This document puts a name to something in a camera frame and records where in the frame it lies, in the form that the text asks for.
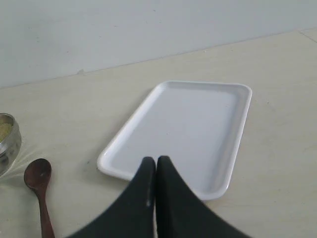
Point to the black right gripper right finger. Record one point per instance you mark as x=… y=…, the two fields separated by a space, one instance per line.
x=180 y=213

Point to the dark red wooden spoon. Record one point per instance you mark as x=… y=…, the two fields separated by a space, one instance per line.
x=37 y=177

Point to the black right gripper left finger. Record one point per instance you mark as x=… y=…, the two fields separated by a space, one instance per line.
x=131 y=214

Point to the yellow millet grains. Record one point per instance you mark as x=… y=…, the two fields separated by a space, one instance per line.
x=5 y=129

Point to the white rectangular plastic tray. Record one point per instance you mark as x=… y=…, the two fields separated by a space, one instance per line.
x=199 y=125

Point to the steel bowl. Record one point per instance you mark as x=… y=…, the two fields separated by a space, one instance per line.
x=10 y=147

